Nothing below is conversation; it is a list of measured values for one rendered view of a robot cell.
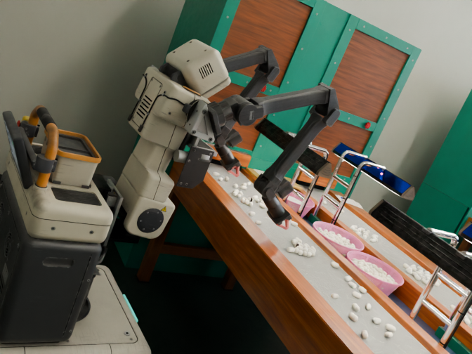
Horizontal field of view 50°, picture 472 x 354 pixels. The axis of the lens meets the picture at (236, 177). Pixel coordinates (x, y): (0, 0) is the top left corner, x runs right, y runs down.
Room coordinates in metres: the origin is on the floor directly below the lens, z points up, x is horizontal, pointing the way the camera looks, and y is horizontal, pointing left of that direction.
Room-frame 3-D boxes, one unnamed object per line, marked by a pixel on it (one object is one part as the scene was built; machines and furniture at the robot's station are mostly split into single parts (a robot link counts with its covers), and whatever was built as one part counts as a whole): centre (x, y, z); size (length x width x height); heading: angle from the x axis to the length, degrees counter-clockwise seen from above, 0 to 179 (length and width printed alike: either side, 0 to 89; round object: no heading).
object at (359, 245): (2.37, -0.57, 0.72); 0.27 x 0.27 x 0.10
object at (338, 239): (2.37, -0.57, 0.72); 0.24 x 0.24 x 0.06
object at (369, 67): (3.24, -0.05, 1.31); 1.36 x 0.55 x 0.95; 123
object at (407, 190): (2.75, -0.66, 1.08); 0.62 x 0.08 x 0.07; 33
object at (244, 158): (2.78, 0.10, 0.83); 0.30 x 0.06 x 0.07; 123
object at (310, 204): (2.74, -0.33, 0.72); 0.27 x 0.27 x 0.10
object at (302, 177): (3.15, -0.47, 0.83); 0.30 x 0.06 x 0.07; 123
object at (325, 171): (2.45, -0.19, 1.08); 0.62 x 0.08 x 0.07; 33
